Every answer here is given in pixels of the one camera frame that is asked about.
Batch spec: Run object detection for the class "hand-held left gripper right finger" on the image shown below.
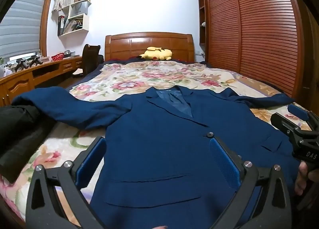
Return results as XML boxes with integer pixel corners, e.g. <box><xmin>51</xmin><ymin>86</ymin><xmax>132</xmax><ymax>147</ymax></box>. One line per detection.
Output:
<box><xmin>209</xmin><ymin>136</ymin><xmax>292</xmax><ymax>229</ymax></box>

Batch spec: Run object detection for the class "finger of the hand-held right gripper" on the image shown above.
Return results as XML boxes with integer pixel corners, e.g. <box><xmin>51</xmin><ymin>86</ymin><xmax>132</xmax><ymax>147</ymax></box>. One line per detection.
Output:
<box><xmin>287</xmin><ymin>103</ymin><xmax>319</xmax><ymax>132</ymax></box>
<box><xmin>270</xmin><ymin>112</ymin><xmax>313</xmax><ymax>145</ymax></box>

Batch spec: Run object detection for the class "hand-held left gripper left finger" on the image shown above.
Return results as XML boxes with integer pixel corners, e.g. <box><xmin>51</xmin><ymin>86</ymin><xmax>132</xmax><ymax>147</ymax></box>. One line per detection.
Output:
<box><xmin>25</xmin><ymin>136</ymin><xmax>107</xmax><ymax>229</ymax></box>

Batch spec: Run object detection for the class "navy blue suit jacket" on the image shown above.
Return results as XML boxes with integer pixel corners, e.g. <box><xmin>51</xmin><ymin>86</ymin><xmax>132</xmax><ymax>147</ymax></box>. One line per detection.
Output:
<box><xmin>11</xmin><ymin>85</ymin><xmax>299</xmax><ymax>229</ymax></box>

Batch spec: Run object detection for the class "person's right hand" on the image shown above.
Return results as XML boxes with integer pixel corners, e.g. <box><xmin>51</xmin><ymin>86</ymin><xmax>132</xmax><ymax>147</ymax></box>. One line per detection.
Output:
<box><xmin>294</xmin><ymin>162</ymin><xmax>310</xmax><ymax>196</ymax></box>

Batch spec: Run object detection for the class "black garment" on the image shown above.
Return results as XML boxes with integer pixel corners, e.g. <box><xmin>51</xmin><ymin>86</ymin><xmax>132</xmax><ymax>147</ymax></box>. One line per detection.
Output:
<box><xmin>0</xmin><ymin>105</ymin><xmax>56</xmax><ymax>184</ymax></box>

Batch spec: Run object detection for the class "wooden louvered wardrobe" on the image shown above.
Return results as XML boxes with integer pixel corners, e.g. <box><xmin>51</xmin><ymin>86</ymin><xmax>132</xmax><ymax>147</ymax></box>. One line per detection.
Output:
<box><xmin>197</xmin><ymin>0</ymin><xmax>308</xmax><ymax>102</ymax></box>

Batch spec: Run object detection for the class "wooden desk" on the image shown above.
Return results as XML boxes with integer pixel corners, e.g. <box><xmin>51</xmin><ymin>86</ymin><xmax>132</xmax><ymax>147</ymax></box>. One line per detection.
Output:
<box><xmin>0</xmin><ymin>56</ymin><xmax>84</xmax><ymax>107</ymax></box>

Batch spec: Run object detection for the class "floral blanket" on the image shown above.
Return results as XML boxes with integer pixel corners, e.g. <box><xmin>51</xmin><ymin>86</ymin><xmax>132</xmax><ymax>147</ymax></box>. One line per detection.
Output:
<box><xmin>0</xmin><ymin>60</ymin><xmax>312</xmax><ymax>229</ymax></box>

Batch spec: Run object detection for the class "dark office chair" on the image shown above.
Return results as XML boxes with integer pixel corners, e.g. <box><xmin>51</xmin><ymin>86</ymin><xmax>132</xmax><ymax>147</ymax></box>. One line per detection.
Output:
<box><xmin>72</xmin><ymin>44</ymin><xmax>104</xmax><ymax>78</ymax></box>

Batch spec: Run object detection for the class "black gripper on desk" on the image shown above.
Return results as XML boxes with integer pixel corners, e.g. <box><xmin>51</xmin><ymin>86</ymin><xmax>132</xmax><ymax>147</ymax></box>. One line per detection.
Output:
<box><xmin>29</xmin><ymin>56</ymin><xmax>43</xmax><ymax>67</ymax></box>
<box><xmin>15</xmin><ymin>58</ymin><xmax>29</xmax><ymax>72</ymax></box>

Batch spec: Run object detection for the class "yellow plush toy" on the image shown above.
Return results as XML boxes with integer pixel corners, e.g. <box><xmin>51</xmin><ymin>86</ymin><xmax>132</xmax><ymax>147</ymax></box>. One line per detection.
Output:
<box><xmin>138</xmin><ymin>46</ymin><xmax>173</xmax><ymax>61</ymax></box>

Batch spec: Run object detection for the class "wooden bed headboard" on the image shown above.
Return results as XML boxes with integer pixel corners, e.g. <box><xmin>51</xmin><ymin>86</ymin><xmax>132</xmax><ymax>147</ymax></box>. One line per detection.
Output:
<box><xmin>105</xmin><ymin>32</ymin><xmax>195</xmax><ymax>63</ymax></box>

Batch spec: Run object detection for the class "grey window blind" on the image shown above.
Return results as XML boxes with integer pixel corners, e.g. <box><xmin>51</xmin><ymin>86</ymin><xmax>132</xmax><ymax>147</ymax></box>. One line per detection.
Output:
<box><xmin>0</xmin><ymin>0</ymin><xmax>54</xmax><ymax>61</ymax></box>

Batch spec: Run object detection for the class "wooden window frame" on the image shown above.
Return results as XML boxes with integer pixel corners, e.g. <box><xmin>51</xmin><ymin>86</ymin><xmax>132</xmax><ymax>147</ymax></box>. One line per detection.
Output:
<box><xmin>39</xmin><ymin>0</ymin><xmax>59</xmax><ymax>56</ymax></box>

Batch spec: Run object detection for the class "white wall shelf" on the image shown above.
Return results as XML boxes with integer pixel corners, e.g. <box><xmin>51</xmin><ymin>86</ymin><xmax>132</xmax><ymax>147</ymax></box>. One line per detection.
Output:
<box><xmin>57</xmin><ymin>0</ymin><xmax>92</xmax><ymax>37</ymax></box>

